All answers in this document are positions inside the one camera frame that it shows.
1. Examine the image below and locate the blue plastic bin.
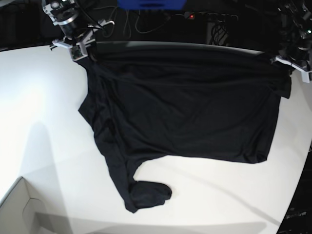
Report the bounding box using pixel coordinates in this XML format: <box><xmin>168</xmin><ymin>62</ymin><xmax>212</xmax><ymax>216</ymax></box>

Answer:
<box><xmin>117</xmin><ymin>0</ymin><xmax>187</xmax><ymax>10</ymax></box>

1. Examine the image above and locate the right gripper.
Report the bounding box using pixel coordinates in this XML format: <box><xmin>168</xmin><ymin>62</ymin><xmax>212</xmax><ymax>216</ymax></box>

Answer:
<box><xmin>50</xmin><ymin>19</ymin><xmax>115</xmax><ymax>62</ymax></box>

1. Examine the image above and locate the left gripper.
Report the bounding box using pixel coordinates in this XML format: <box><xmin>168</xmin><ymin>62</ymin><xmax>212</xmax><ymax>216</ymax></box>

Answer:
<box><xmin>270</xmin><ymin>55</ymin><xmax>312</xmax><ymax>75</ymax></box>

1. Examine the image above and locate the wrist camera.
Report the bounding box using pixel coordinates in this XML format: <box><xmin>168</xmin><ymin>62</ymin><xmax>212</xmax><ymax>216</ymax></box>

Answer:
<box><xmin>301</xmin><ymin>71</ymin><xmax>312</xmax><ymax>83</ymax></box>
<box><xmin>69</xmin><ymin>45</ymin><xmax>88</xmax><ymax>61</ymax></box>

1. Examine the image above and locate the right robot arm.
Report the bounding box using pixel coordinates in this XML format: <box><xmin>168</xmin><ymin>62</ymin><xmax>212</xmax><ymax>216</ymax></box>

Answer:
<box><xmin>42</xmin><ymin>0</ymin><xmax>115</xmax><ymax>61</ymax></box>

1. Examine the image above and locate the white cardboard box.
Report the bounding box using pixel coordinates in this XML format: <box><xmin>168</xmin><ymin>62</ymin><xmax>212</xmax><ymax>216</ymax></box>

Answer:
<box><xmin>0</xmin><ymin>177</ymin><xmax>73</xmax><ymax>234</ymax></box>

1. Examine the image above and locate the black t-shirt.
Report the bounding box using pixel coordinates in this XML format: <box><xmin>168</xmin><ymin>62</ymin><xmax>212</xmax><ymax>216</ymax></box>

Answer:
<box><xmin>78</xmin><ymin>47</ymin><xmax>292</xmax><ymax>213</ymax></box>

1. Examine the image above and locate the grey looped cable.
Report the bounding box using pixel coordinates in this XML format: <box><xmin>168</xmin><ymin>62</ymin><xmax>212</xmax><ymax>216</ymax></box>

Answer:
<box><xmin>102</xmin><ymin>6</ymin><xmax>171</xmax><ymax>39</ymax></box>

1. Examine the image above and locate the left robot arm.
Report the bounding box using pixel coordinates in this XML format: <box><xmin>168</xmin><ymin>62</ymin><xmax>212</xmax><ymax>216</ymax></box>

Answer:
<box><xmin>272</xmin><ymin>0</ymin><xmax>312</xmax><ymax>83</ymax></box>

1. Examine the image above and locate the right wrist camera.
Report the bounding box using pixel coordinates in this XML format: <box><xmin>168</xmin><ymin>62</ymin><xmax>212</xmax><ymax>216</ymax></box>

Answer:
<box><xmin>69</xmin><ymin>45</ymin><xmax>88</xmax><ymax>61</ymax></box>

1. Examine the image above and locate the black power strip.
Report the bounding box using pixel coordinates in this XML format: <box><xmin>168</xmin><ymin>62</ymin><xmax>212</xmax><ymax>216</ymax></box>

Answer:
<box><xmin>183</xmin><ymin>11</ymin><xmax>239</xmax><ymax>22</ymax></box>

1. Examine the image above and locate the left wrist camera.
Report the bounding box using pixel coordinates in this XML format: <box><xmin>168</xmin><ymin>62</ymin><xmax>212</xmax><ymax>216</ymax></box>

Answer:
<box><xmin>301</xmin><ymin>71</ymin><xmax>312</xmax><ymax>83</ymax></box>

